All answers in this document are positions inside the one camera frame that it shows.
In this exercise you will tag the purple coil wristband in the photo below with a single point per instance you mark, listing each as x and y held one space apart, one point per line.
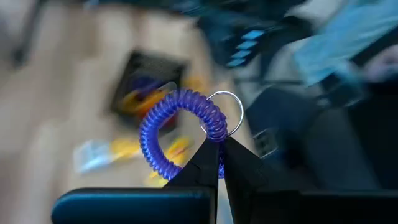
186 100

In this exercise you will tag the plastic-wrapped yellow white pack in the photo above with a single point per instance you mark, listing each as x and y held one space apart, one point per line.
90 155

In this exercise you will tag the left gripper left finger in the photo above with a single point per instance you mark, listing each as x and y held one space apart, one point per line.
155 205

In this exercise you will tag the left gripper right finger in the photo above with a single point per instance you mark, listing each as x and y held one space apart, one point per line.
280 207

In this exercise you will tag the yellow green crayon box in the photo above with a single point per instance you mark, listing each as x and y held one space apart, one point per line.
180 149

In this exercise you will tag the black plastic basket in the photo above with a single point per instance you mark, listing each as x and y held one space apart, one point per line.
149 65

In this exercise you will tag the black drawer cabinet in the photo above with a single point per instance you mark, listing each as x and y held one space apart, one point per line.
217 40

